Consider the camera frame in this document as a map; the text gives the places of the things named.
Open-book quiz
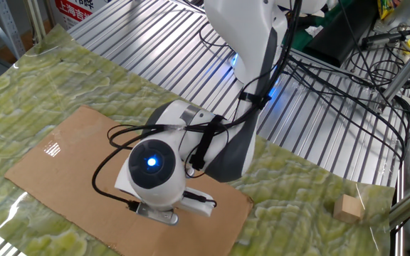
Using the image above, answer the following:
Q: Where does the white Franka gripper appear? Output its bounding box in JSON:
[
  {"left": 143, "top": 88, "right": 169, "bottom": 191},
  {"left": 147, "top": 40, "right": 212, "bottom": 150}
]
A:
[{"left": 114, "top": 159, "right": 216, "bottom": 218}]

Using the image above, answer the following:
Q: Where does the green marble pattern mat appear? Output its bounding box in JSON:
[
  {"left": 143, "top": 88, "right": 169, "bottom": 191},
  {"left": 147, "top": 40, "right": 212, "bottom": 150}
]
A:
[{"left": 0, "top": 23, "right": 396, "bottom": 256}]

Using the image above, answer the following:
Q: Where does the brown cardboard sheet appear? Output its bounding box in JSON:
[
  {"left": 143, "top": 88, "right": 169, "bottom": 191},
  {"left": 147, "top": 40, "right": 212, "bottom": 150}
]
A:
[{"left": 4, "top": 105, "right": 254, "bottom": 256}]

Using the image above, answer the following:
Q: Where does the big wooden cube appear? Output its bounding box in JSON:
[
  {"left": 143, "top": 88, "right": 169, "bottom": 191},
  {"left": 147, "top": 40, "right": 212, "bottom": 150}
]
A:
[{"left": 332, "top": 193, "right": 365, "bottom": 225}]

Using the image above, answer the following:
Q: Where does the green cutting mat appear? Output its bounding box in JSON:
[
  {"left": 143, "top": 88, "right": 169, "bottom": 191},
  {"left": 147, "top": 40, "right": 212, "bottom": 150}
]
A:
[{"left": 290, "top": 0, "right": 345, "bottom": 50}]

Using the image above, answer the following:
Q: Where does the black box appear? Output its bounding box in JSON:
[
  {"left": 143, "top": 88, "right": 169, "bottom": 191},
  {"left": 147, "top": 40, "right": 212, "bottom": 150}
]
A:
[{"left": 303, "top": 0, "right": 380, "bottom": 68}]

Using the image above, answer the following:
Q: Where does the box with red print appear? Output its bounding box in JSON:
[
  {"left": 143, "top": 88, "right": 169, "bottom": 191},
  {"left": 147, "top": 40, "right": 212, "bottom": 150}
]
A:
[{"left": 53, "top": 0, "right": 112, "bottom": 30}]

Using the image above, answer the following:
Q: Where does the black handheld tool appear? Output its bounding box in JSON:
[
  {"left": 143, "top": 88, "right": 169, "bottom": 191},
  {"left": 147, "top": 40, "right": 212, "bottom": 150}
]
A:
[{"left": 361, "top": 29, "right": 410, "bottom": 49}]

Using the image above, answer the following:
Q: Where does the perforated metal shelf upright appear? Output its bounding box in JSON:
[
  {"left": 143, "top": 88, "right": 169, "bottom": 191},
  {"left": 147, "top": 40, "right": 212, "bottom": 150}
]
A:
[{"left": 0, "top": 0, "right": 26, "bottom": 60}]

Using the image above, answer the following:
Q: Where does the yellow green snack bag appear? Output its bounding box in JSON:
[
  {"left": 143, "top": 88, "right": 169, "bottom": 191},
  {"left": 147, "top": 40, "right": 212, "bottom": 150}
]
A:
[{"left": 377, "top": 0, "right": 404, "bottom": 21}]

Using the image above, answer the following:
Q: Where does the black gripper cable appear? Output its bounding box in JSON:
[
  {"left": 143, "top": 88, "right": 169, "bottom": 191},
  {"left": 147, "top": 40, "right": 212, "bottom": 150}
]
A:
[{"left": 91, "top": 124, "right": 219, "bottom": 214}]

